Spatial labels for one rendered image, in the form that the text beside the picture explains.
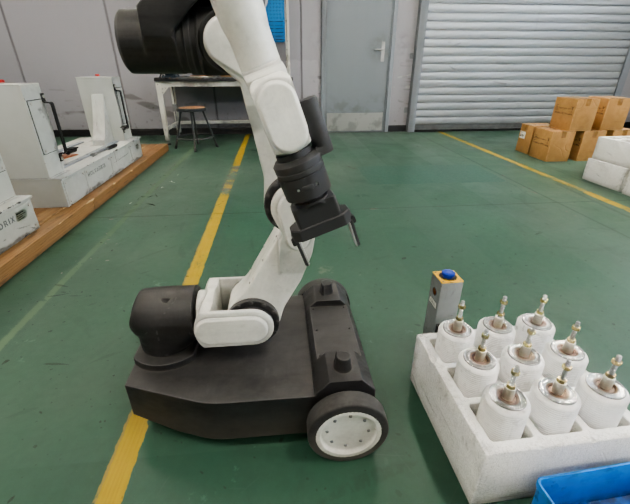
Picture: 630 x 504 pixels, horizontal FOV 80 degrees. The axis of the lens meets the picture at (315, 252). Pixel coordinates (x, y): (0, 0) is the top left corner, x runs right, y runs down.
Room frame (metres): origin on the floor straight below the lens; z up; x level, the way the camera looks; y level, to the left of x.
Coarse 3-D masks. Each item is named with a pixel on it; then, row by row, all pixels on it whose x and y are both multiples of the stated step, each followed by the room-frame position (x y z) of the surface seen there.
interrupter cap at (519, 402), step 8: (496, 384) 0.62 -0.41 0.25; (504, 384) 0.62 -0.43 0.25; (496, 392) 0.59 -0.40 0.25; (520, 392) 0.59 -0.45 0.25; (496, 400) 0.57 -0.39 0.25; (504, 400) 0.57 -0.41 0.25; (512, 400) 0.57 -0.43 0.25; (520, 400) 0.57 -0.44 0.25; (504, 408) 0.55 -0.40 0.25; (512, 408) 0.55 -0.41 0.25; (520, 408) 0.55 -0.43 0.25
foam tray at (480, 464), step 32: (416, 352) 0.87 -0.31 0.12; (416, 384) 0.83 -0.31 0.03; (448, 384) 0.69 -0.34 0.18; (448, 416) 0.65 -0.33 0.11; (448, 448) 0.62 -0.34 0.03; (480, 448) 0.52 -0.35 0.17; (512, 448) 0.51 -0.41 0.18; (544, 448) 0.51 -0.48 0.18; (576, 448) 0.52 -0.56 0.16; (608, 448) 0.53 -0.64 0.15; (480, 480) 0.50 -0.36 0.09; (512, 480) 0.51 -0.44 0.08
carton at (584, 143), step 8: (576, 136) 3.97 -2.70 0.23; (584, 136) 3.88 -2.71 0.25; (592, 136) 3.89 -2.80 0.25; (600, 136) 3.90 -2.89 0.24; (576, 144) 3.94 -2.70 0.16; (584, 144) 3.88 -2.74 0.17; (592, 144) 3.89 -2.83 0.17; (576, 152) 3.91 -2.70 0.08; (584, 152) 3.88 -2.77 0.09; (592, 152) 3.89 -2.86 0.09; (576, 160) 3.88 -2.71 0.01; (584, 160) 3.89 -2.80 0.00
